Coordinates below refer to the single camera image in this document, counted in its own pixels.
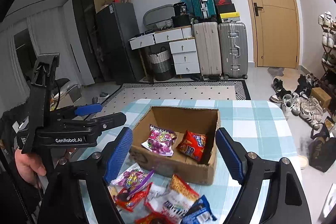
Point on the wooden shoe rack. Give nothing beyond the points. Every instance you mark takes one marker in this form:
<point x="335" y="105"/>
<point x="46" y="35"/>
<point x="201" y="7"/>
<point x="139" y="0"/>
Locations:
<point x="327" y="23"/>

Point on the stack of shoe boxes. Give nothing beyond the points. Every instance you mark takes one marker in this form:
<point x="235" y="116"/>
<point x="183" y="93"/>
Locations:
<point x="226" y="11"/>

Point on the teal plaid tablecloth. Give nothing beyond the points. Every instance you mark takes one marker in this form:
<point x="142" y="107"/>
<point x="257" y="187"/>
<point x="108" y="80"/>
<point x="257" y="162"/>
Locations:
<point x="260" y="126"/>

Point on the wooden door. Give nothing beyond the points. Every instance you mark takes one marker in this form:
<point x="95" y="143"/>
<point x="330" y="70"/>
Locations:
<point x="275" y="32"/>

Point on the white curtain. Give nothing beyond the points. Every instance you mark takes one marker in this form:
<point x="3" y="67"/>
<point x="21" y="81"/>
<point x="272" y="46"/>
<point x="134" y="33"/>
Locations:
<point x="46" y="30"/>

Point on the blue cookie packet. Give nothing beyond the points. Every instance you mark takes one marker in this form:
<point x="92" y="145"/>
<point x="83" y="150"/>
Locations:
<point x="199" y="213"/>

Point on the small brown cardboard box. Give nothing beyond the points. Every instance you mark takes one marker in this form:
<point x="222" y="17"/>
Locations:
<point x="321" y="96"/>

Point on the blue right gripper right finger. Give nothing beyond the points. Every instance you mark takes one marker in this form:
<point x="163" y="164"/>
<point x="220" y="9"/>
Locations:
<point x="233" y="154"/>

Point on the oval mirror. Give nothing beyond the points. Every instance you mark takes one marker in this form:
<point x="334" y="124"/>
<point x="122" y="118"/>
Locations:
<point x="159" y="17"/>

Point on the white red noodle snack bag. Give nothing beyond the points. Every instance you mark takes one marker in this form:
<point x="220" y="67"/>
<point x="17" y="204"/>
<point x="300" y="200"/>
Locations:
<point x="175" y="202"/>

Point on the purple grape candy bag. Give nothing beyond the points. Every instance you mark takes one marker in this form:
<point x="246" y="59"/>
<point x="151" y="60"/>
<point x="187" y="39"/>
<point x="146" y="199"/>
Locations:
<point x="160" y="141"/>

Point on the red oreo cookie packet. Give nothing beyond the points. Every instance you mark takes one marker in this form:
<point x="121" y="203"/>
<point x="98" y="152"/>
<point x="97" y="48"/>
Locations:
<point x="154" y="218"/>

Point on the patterned floor rug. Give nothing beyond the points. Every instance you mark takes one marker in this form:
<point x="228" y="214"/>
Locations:
<point x="173" y="91"/>

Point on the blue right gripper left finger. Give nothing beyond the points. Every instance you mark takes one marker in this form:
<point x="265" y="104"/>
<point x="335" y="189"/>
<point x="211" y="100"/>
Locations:
<point x="115" y="153"/>

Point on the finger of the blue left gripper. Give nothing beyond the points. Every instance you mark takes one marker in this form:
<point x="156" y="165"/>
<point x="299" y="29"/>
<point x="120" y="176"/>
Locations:
<point x="88" y="109"/>

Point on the brown SF cardboard box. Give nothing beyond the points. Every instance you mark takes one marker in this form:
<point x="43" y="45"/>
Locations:
<point x="178" y="120"/>

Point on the beige hard suitcase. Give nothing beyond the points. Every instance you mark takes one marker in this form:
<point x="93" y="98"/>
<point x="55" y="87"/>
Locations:
<point x="208" y="48"/>

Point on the silver hard suitcase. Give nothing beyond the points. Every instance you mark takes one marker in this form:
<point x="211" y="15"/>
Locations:
<point x="234" y="50"/>

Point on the woven laundry basket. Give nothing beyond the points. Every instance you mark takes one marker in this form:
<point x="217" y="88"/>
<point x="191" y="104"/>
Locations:
<point x="160" y="64"/>

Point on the red cheetos chip bag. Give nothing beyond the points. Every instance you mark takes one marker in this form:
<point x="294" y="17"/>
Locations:
<point x="193" y="145"/>

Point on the black paper shopping bag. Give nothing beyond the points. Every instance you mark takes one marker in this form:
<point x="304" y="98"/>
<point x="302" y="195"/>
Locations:
<point x="322" y="149"/>

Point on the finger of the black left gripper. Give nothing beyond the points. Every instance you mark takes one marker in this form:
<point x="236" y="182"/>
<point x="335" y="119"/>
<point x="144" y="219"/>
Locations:
<point x="110" y="121"/>

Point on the black refrigerator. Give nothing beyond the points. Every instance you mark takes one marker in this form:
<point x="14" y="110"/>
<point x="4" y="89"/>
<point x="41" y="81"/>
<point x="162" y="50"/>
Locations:
<point x="117" y="24"/>

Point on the person's left hand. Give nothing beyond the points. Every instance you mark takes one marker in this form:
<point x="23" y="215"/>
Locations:
<point x="28" y="165"/>

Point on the pile of sneakers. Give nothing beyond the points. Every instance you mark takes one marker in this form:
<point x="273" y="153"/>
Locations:
<point x="299" y="102"/>

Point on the white drawer desk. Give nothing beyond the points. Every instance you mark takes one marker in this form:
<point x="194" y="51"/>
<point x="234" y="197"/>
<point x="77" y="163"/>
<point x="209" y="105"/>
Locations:
<point x="182" y="47"/>

